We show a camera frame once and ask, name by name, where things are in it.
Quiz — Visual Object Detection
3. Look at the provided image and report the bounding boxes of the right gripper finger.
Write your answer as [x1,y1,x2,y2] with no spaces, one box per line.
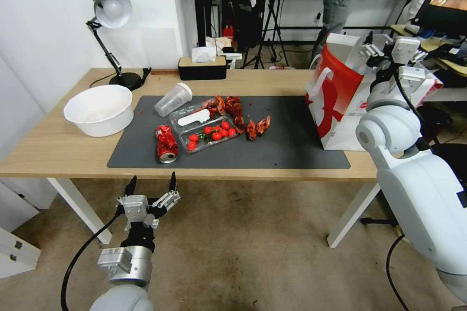
[359,32,384,59]
[411,45,431,65]

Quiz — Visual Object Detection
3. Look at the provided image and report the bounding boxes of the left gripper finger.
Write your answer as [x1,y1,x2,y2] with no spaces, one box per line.
[116,175,138,214]
[151,171,181,217]

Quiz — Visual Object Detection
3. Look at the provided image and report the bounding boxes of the red white delivery bag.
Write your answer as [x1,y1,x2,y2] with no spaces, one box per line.
[305,32,444,152]

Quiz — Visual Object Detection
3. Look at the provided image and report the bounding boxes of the clear disposable takeout box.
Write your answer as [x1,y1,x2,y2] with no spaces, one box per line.
[168,106,246,156]

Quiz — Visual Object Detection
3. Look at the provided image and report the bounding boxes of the black tissue box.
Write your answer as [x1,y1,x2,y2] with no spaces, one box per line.
[178,47,228,81]

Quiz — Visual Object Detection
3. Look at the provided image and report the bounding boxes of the red soda can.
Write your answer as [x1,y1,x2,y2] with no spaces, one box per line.
[154,125,180,164]

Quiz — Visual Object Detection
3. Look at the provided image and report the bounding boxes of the clear plastic cup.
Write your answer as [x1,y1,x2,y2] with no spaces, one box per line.
[153,82,193,118]

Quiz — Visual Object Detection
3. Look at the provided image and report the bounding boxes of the white plastic bowl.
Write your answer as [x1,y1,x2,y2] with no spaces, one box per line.
[63,84,134,138]

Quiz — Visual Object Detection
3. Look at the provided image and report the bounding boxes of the wooden table white legs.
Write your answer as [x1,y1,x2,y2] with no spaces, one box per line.
[0,67,388,250]

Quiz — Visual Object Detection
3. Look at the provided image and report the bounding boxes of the black tripod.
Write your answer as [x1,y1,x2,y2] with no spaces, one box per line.
[241,0,293,70]

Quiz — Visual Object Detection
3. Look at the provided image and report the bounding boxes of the dark grey table mat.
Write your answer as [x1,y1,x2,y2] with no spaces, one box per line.
[106,95,351,170]

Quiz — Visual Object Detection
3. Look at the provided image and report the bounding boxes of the white cabinet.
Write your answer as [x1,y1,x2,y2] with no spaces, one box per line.
[0,179,41,279]

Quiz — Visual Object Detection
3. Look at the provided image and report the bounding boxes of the black desk lamp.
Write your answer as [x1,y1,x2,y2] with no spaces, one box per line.
[85,0,152,91]

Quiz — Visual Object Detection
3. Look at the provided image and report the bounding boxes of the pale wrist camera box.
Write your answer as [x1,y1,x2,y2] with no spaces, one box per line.
[123,195,149,223]
[394,36,421,60]

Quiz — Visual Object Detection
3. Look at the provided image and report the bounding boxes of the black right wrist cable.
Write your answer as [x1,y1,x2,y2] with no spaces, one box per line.
[389,48,440,152]

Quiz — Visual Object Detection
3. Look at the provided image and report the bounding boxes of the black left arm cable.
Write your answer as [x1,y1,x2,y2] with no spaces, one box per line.
[60,214,122,311]

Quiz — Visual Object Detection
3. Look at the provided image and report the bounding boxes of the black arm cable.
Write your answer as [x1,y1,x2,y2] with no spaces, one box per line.
[60,214,122,311]
[385,234,410,311]

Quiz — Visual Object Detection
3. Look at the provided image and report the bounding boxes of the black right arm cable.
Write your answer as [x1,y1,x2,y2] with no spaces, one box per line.
[385,234,410,311]

